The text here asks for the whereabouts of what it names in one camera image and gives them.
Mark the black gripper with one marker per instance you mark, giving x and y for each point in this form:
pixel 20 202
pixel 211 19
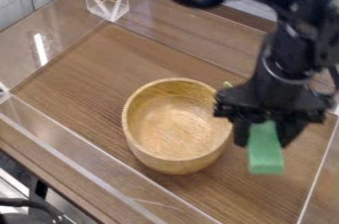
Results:
pixel 278 94

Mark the clear acrylic front wall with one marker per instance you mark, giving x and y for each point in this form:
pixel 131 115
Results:
pixel 61 130

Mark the black table clamp bracket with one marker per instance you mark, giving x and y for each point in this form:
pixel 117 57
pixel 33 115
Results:
pixel 24 205

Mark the green rectangular block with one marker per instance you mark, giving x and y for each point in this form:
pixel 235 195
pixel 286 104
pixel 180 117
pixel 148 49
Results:
pixel 264 151

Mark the brown wooden bowl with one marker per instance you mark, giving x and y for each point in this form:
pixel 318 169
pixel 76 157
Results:
pixel 171 130

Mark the red plush strawberry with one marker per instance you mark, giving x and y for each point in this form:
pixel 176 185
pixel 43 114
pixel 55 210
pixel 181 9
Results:
pixel 227 84

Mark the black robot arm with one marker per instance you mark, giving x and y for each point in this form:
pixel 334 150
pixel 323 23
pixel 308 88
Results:
pixel 311 18

